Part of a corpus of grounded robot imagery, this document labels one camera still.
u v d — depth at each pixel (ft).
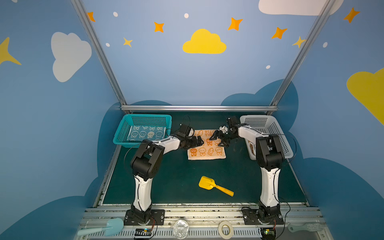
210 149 3.28
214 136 3.14
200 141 2.98
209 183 2.75
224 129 3.14
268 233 2.40
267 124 3.63
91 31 2.50
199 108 3.74
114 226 2.37
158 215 2.47
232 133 2.70
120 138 3.23
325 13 2.33
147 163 1.73
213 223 2.41
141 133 3.52
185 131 2.67
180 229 2.19
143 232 2.39
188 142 2.84
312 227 2.35
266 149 1.92
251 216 2.45
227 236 2.27
